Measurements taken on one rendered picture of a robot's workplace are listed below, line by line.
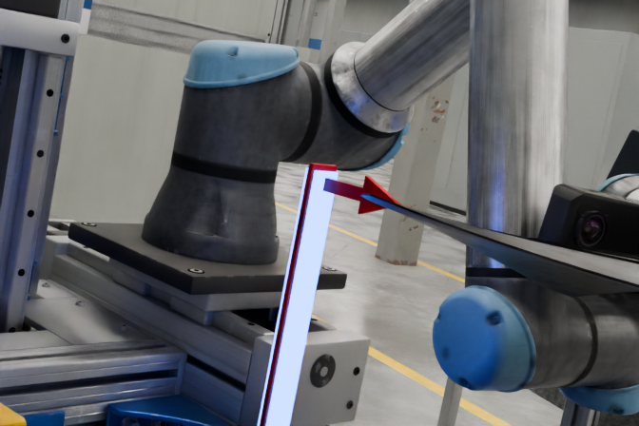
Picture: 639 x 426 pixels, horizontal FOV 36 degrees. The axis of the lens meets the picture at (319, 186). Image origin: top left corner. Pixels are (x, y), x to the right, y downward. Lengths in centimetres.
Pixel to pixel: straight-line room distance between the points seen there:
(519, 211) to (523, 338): 9
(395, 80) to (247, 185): 19
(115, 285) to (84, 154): 122
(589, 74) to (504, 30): 965
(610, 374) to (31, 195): 56
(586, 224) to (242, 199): 47
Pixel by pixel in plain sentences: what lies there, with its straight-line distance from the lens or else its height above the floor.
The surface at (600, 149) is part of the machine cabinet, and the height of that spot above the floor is 107.
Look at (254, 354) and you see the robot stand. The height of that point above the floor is 98.
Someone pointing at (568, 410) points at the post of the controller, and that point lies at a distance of 111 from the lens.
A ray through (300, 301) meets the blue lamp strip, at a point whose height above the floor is 110.
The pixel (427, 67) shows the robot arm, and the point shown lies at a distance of 102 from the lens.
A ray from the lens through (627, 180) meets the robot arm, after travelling 84.
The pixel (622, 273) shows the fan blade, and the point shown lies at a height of 119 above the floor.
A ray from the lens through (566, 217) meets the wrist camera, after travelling 64.
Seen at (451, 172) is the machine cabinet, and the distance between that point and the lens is 1163.
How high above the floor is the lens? 124
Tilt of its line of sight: 6 degrees down
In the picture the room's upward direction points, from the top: 11 degrees clockwise
